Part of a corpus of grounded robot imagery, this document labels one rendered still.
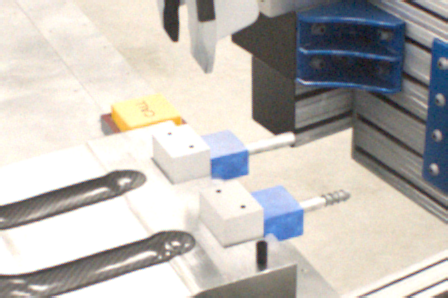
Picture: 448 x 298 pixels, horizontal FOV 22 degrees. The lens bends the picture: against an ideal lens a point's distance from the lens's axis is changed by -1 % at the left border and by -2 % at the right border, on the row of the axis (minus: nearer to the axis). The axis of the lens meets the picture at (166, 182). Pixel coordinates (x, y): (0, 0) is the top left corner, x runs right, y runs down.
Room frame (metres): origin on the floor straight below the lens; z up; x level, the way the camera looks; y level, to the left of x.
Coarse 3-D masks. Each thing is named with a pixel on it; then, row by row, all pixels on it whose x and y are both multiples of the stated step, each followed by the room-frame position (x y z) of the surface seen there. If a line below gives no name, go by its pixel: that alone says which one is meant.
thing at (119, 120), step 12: (144, 96) 1.16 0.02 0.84; (156, 96) 1.16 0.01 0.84; (120, 108) 1.13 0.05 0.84; (132, 108) 1.13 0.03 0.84; (144, 108) 1.13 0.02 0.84; (156, 108) 1.13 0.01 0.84; (168, 108) 1.13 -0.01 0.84; (120, 120) 1.12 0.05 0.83; (132, 120) 1.10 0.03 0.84; (144, 120) 1.10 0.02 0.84; (156, 120) 1.10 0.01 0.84; (168, 120) 1.10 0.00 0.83; (180, 120) 1.11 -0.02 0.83
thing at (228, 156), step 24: (168, 144) 0.91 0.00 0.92; (192, 144) 0.91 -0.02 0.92; (216, 144) 0.93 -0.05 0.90; (240, 144) 0.93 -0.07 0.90; (264, 144) 0.94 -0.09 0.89; (288, 144) 0.95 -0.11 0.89; (168, 168) 0.90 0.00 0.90; (192, 168) 0.89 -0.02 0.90; (216, 168) 0.91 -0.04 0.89; (240, 168) 0.92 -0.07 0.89
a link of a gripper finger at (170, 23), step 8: (160, 0) 0.95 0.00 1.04; (168, 0) 0.94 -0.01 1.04; (176, 0) 0.95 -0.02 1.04; (184, 0) 0.96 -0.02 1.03; (160, 8) 0.95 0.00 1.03; (168, 8) 0.94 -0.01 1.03; (176, 8) 0.95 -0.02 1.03; (160, 16) 0.95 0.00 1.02; (168, 16) 0.95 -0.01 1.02; (176, 16) 0.95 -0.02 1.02; (168, 24) 0.95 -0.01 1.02; (176, 24) 0.95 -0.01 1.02; (168, 32) 0.95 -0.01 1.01; (176, 32) 0.95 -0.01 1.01; (176, 40) 0.95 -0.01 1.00
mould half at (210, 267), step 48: (96, 144) 0.96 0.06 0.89; (144, 144) 0.96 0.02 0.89; (0, 192) 0.90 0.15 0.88; (144, 192) 0.88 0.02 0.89; (192, 192) 0.87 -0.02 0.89; (0, 240) 0.82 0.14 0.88; (48, 240) 0.82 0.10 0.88; (96, 240) 0.81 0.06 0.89; (96, 288) 0.75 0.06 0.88; (144, 288) 0.74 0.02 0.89; (192, 288) 0.74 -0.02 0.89; (240, 288) 0.74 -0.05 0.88; (288, 288) 0.76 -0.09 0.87
